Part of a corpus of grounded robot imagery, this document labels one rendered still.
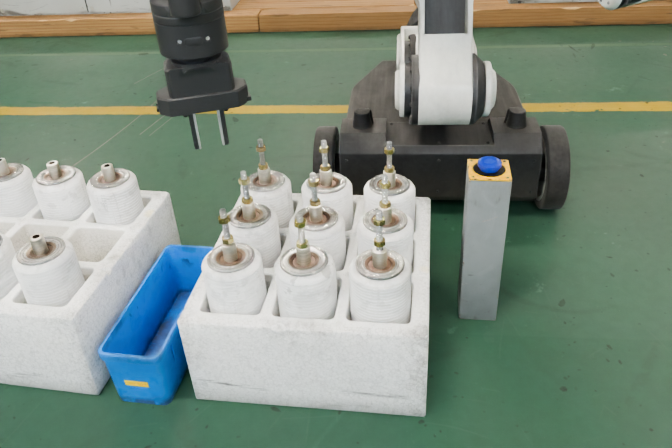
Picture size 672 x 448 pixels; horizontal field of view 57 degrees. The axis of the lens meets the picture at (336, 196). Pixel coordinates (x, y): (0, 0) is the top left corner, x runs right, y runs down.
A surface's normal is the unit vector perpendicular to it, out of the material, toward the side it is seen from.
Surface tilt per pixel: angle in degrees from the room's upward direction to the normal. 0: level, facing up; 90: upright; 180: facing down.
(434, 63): 50
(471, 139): 0
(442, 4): 63
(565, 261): 0
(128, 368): 92
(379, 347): 90
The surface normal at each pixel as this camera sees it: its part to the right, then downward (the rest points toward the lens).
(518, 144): -0.10, -0.22
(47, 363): -0.18, 0.53
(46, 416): -0.05, -0.85
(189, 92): 0.25, 0.50
